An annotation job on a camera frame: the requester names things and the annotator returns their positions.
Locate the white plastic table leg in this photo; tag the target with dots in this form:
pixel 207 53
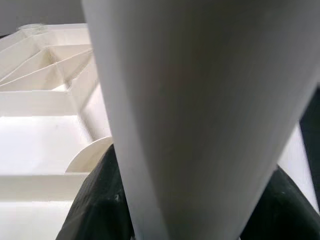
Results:
pixel 187 100

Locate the white plastic table top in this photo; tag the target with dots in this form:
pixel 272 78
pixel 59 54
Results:
pixel 37 140

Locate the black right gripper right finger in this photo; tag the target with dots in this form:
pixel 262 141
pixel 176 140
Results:
pixel 292 215

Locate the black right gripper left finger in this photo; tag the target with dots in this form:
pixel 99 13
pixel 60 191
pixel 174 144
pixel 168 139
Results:
pixel 100 205

